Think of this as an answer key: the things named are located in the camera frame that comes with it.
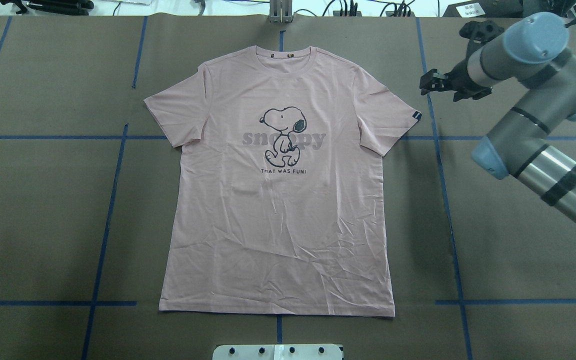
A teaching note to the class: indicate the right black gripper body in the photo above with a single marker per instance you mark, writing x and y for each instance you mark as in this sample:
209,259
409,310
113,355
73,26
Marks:
459,76

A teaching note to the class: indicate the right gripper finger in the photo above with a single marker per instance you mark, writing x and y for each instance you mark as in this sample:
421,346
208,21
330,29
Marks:
430,86
433,76

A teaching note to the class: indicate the pink Snoopy t-shirt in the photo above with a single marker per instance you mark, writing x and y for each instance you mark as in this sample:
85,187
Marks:
280,204

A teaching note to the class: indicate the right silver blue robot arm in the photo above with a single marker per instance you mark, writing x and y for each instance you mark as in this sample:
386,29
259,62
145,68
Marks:
535,52

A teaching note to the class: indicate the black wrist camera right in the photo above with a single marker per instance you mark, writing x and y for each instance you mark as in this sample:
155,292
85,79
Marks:
479,34

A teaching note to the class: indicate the aluminium frame post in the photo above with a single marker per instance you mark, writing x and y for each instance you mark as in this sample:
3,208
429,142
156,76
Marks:
281,11

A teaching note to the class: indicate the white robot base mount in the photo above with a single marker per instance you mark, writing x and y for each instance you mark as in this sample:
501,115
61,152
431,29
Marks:
304,351

